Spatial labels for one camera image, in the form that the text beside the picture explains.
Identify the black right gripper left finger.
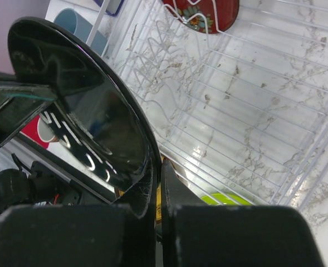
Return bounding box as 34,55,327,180
0,164,156,266

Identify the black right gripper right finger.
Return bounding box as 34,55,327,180
161,159,324,266

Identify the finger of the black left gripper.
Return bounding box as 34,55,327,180
0,72,55,148

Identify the lime green plate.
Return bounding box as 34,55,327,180
201,192,252,206

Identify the plain black plate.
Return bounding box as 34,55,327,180
7,16,162,201

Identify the light blue cup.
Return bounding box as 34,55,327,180
54,8,107,55

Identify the yellow patterned black plate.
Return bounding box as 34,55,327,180
155,184,162,224

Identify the pink coffee mug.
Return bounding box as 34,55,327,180
37,118,58,143

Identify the red folder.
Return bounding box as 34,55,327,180
21,115,49,149

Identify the clear wire dish rack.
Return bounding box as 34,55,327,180
85,0,328,209

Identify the white plate holder wire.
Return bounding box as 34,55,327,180
172,0,223,36

